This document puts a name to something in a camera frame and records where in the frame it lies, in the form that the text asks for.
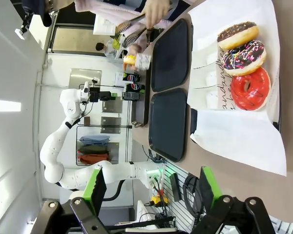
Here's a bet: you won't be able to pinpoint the person's right hand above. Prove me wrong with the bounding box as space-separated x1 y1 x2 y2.
127 43 144 56

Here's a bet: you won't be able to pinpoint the dark tray under paper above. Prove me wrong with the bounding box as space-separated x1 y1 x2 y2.
189 107 282 136

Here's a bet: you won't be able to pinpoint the chocolate donut with nuts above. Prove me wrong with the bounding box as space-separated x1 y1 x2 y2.
217 21 260 51

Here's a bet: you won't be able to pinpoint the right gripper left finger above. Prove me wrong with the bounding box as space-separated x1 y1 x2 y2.
36 167 129 234

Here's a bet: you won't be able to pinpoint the seated background person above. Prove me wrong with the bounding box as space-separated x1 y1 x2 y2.
95 36 128 59

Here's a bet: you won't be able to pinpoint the metal serving tongs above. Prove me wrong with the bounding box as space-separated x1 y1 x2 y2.
115 12 150 48

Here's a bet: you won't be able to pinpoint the person's left hand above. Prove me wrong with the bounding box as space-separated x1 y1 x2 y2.
141 0 173 29

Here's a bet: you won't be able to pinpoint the rack of folded clothes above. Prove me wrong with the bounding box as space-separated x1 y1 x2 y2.
76 135 111 167

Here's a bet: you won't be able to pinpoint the red-topped donut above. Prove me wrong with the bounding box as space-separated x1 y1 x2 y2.
188 84 235 111

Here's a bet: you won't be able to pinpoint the black cable bundle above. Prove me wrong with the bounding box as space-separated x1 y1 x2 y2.
182 173 203 221

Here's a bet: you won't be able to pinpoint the black plastic serving tray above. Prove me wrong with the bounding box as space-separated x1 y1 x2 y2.
150 18 194 93
148 88 189 163

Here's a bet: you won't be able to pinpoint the red glazed donut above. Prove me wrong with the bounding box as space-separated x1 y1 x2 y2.
230 66 272 112

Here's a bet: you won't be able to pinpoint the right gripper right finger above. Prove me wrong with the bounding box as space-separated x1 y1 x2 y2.
195 165 283 234

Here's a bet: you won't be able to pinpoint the chocolate donut with sprinkles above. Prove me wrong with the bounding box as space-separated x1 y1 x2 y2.
220 39 267 77

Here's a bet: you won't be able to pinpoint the person in pink jacket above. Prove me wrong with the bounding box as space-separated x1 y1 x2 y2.
74 0 193 34

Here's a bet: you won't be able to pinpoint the white paper sheet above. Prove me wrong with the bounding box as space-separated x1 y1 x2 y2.
187 0 288 177

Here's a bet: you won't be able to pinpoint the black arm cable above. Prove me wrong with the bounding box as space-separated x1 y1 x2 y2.
102 179 128 202

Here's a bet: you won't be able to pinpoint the blue cable bundle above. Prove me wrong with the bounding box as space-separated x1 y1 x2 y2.
147 148 167 164

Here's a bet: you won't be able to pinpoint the small black box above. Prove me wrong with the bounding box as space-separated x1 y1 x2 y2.
169 172 186 202

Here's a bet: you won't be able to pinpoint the yellow glazed donut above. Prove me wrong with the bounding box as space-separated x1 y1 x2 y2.
134 53 152 72
123 55 138 72

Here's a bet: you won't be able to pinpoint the yellow emergency stop button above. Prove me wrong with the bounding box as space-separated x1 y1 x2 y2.
149 189 169 208

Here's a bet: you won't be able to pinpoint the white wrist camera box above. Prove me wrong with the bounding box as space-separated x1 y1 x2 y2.
79 81 91 103

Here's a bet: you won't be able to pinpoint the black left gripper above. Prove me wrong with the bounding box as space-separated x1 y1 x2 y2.
88 87 118 103

